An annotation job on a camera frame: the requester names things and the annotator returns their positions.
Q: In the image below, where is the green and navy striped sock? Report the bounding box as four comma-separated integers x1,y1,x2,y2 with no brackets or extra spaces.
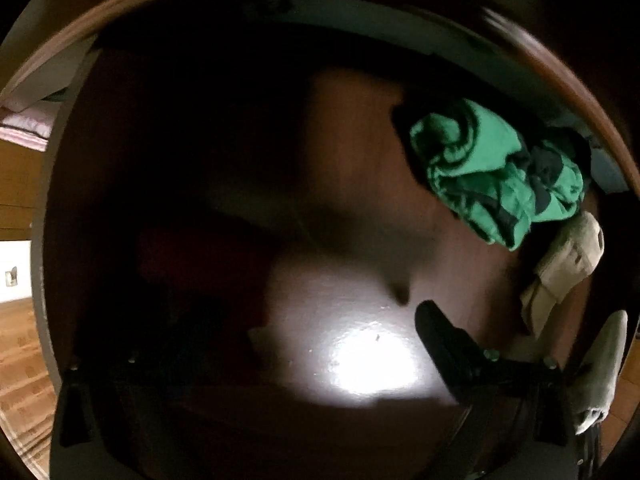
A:
392,97,586,252

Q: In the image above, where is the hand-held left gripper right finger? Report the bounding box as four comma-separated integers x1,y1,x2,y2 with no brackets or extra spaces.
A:
415,300,576,480

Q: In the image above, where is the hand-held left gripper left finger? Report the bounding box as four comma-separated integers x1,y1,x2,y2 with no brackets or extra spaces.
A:
50,300,226,480

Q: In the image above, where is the light grey underwear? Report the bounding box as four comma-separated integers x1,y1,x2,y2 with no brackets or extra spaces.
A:
567,310,628,436

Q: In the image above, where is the wooden desk drawer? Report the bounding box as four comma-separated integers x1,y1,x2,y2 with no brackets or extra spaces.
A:
30,35,631,480

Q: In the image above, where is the beige sock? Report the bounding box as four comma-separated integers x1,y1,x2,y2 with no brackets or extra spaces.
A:
520,210,606,336

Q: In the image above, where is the pink underlay cloth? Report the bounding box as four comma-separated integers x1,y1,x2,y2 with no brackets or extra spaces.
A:
0,95,56,151

